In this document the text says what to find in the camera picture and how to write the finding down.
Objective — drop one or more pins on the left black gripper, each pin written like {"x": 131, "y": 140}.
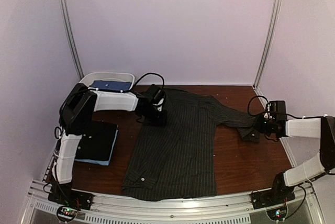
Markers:
{"x": 162, "y": 121}

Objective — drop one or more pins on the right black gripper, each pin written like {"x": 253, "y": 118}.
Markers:
{"x": 257, "y": 124}

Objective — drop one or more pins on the dark pinstriped long sleeve shirt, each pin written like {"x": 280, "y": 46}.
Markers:
{"x": 177, "y": 160}

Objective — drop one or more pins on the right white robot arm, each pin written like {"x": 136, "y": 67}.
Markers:
{"x": 275, "y": 120}

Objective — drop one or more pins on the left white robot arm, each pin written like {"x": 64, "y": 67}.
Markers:
{"x": 77, "y": 110}

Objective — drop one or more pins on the blue patterned shirt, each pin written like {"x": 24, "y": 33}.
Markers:
{"x": 111, "y": 86}

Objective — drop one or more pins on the folded black shirt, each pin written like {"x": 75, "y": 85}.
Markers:
{"x": 96, "y": 143}

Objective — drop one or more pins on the white plastic basin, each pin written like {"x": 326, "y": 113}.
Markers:
{"x": 107, "y": 76}

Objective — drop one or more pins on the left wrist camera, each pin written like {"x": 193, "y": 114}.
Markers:
{"x": 160, "y": 104}

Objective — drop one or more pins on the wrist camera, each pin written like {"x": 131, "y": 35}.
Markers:
{"x": 267, "y": 112}
{"x": 160, "y": 104}

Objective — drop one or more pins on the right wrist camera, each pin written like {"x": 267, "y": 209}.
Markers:
{"x": 267, "y": 112}

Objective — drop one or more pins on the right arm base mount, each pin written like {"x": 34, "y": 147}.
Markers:
{"x": 274, "y": 200}

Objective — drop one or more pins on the aluminium front rail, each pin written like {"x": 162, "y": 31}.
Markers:
{"x": 233, "y": 208}

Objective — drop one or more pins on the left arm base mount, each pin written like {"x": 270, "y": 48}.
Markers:
{"x": 71, "y": 201}

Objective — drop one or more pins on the right aluminium frame post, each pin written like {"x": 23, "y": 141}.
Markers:
{"x": 276, "y": 8}

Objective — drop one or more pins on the aluminium frame post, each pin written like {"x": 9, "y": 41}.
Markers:
{"x": 276, "y": 8}
{"x": 70, "y": 38}

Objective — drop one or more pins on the left aluminium frame post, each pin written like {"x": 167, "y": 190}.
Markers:
{"x": 70, "y": 38}

